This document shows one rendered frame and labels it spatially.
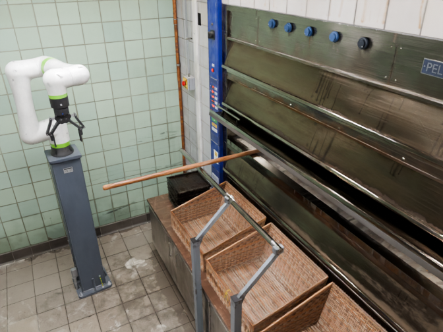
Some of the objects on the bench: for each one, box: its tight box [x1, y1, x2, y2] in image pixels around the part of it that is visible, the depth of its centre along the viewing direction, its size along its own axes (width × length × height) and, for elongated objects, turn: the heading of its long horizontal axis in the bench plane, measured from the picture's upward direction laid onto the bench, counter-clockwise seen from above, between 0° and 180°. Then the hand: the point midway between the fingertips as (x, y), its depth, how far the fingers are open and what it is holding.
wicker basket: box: [170, 181, 266, 273], centre depth 268 cm, size 49×56×28 cm
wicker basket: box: [206, 223, 329, 332], centre depth 221 cm, size 49×56×28 cm
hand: (68, 141), depth 210 cm, fingers open, 13 cm apart
